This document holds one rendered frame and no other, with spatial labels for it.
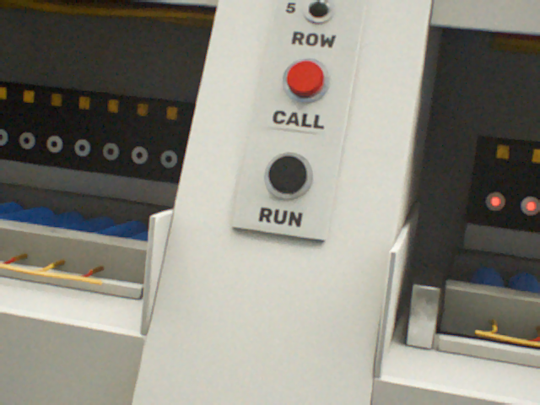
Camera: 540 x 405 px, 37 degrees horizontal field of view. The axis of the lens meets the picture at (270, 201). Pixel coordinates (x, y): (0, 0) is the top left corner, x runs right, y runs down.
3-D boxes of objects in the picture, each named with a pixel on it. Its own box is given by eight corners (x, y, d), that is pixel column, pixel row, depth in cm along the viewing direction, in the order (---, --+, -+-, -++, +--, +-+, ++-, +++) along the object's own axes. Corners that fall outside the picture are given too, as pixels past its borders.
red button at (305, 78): (320, 96, 34) (326, 61, 34) (283, 92, 34) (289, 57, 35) (322, 105, 35) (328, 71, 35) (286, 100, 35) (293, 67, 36)
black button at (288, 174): (302, 194, 33) (309, 157, 33) (264, 189, 33) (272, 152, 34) (305, 200, 34) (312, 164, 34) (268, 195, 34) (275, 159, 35)
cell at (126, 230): (148, 251, 49) (102, 272, 43) (120, 247, 49) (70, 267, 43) (150, 222, 49) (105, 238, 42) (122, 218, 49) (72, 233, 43)
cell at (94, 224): (116, 247, 49) (67, 266, 43) (89, 242, 50) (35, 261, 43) (119, 218, 49) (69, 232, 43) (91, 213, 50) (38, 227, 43)
